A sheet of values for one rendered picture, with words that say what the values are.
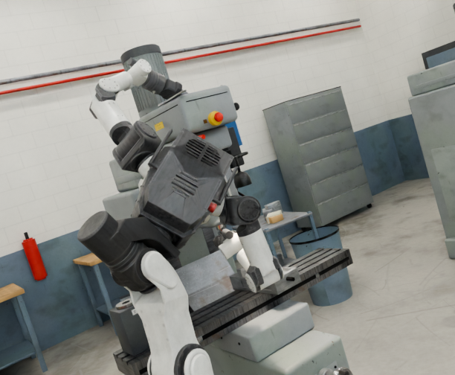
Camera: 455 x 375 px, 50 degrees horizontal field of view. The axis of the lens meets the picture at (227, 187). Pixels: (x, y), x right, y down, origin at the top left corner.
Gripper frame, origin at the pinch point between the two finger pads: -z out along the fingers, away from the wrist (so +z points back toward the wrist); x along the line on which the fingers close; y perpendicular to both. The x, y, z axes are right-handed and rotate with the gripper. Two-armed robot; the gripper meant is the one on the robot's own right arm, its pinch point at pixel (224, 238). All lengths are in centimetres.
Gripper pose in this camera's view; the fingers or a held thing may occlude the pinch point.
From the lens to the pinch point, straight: 227.6
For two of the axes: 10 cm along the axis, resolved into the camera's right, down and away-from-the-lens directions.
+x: -9.4, 3.1, -1.8
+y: 3.0, 9.5, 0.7
